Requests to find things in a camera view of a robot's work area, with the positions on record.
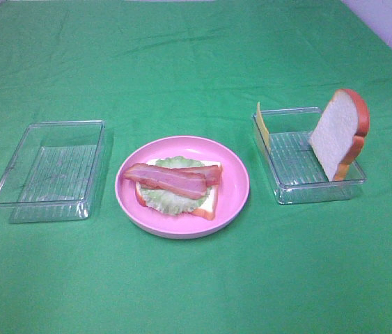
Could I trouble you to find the bacon strip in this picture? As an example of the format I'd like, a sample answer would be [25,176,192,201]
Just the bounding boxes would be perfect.
[136,165,222,192]
[123,163,207,200]

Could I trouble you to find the green lettuce leaf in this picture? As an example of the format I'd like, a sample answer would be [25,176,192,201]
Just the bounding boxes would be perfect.
[139,156,212,216]

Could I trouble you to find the toast bread slice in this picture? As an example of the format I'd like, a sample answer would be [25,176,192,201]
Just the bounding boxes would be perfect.
[308,88,370,182]
[134,159,223,221]

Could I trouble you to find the pink round plate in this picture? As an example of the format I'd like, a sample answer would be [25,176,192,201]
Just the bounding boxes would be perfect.
[115,136,250,239]

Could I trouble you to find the yellow cheese slice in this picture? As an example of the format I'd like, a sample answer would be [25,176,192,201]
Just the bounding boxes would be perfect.
[256,102,271,152]

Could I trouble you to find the right clear plastic tray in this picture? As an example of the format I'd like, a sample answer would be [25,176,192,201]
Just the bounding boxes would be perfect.
[251,106,366,205]

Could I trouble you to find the clear plastic tray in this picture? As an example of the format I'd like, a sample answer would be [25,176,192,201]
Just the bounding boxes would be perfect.
[0,120,106,223]
[251,106,366,205]

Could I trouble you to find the green table cloth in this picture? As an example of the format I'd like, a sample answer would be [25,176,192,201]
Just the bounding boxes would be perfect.
[0,1,392,333]

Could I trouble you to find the left clear plastic tray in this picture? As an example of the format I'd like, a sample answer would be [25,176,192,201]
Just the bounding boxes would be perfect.
[0,120,106,223]

